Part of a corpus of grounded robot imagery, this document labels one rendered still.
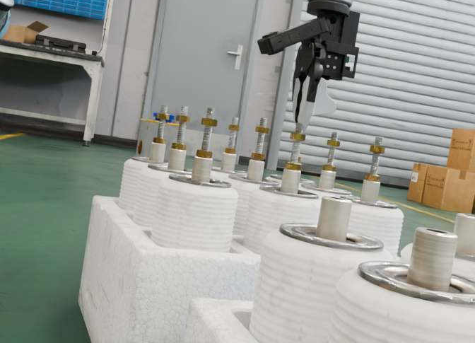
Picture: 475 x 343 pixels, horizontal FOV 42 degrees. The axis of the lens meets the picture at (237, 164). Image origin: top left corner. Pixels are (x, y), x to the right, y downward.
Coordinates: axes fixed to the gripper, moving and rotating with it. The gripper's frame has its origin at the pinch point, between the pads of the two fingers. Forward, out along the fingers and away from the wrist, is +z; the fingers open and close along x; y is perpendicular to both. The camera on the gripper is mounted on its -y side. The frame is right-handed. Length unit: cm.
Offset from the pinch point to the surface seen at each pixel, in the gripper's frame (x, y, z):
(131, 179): -5.1, -26.7, 12.3
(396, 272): -66, -18, 9
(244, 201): -17.0, -12.5, 12.2
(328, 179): -12.8, 1.2, 7.9
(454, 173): 280, 230, 9
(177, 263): -33.5, -23.9, 17.7
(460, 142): 295, 241, -14
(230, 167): -2.1, -11.1, 8.8
